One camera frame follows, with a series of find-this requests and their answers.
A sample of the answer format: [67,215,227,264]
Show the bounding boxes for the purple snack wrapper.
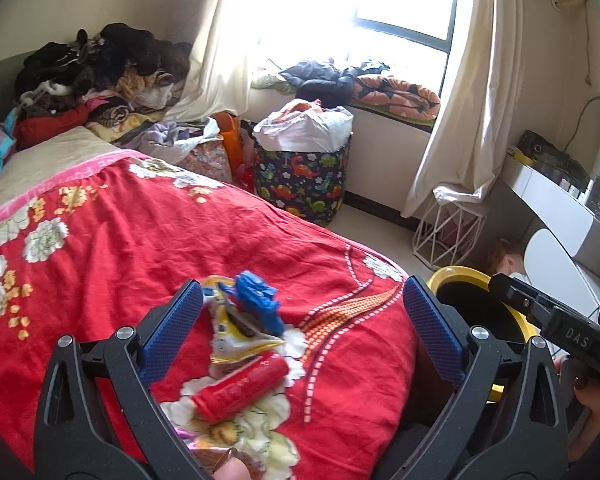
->
[175,428,237,472]

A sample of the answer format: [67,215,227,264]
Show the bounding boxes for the red cylindrical tube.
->
[190,351,289,424]

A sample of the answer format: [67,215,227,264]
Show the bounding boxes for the yellow white snack wrapper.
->
[202,275,284,365]

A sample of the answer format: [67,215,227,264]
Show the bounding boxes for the blue plastic bag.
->
[219,271,285,336]

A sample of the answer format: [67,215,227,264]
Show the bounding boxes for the yellow rimmed black trash bin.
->
[426,264,539,403]

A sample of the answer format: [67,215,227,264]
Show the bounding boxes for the right hand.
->
[568,372,600,463]

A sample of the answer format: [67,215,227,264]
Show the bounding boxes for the left hand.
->
[212,457,251,480]

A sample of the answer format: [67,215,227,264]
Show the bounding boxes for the red floral bed blanket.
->
[0,155,416,479]

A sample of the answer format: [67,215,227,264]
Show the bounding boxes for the right cream curtain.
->
[401,0,524,218]

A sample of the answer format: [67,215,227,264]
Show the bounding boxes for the cream curtain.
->
[401,0,524,218]
[166,0,258,122]

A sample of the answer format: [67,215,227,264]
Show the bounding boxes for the floral fabric bag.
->
[178,140,233,183]

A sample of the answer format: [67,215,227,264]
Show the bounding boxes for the dinosaur print laundry basket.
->
[252,99,353,226]

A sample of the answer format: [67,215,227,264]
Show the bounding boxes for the orange patterned folded quilt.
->
[352,74,440,122]

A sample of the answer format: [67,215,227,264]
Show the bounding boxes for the orange bag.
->
[212,112,244,179]

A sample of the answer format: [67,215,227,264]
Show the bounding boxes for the dark blue jacket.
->
[278,60,389,108]

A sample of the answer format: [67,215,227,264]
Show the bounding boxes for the left cream curtain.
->
[166,0,258,122]

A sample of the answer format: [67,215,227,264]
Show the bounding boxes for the pile of dark clothes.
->
[14,23,192,110]

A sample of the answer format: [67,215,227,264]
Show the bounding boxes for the white wire side table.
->
[412,195,489,270]

